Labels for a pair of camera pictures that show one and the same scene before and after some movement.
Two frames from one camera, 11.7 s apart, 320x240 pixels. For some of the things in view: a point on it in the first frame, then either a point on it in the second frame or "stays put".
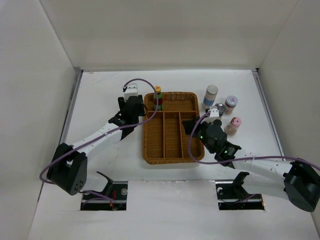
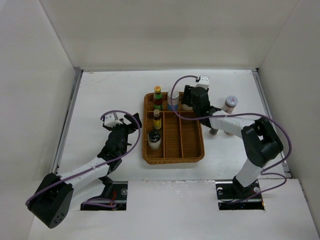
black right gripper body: x=201 y=132 → x=187 y=92
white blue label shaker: x=209 y=96 → x=175 y=99
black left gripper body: x=122 y=102 → x=124 y=128
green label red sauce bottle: x=158 y=89 stays put
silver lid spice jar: x=221 y=108 → x=185 y=107
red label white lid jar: x=230 y=102 stays put
